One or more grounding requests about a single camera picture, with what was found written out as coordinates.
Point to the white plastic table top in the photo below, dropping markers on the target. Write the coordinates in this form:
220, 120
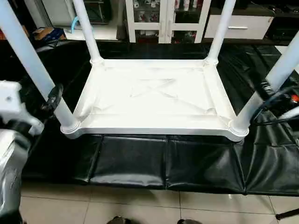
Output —
154, 98

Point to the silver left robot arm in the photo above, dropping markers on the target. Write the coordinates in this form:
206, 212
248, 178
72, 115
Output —
11, 172

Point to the small blue box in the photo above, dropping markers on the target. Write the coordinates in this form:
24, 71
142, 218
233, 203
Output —
49, 33

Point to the white drawer cabinet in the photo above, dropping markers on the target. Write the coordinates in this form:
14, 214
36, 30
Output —
163, 21
240, 27

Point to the light blue hanger hook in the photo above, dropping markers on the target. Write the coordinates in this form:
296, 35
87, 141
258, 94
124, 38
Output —
77, 23

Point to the black stand foot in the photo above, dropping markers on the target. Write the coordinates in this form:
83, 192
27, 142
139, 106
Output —
287, 214

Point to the black work mat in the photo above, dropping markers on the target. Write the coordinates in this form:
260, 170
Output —
163, 163

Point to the black left robot foot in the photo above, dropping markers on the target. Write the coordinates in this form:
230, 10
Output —
122, 220

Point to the black robot foot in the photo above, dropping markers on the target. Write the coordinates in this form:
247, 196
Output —
122, 220
189, 221

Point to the black right robot foot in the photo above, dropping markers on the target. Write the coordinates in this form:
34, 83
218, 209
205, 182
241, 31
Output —
189, 221

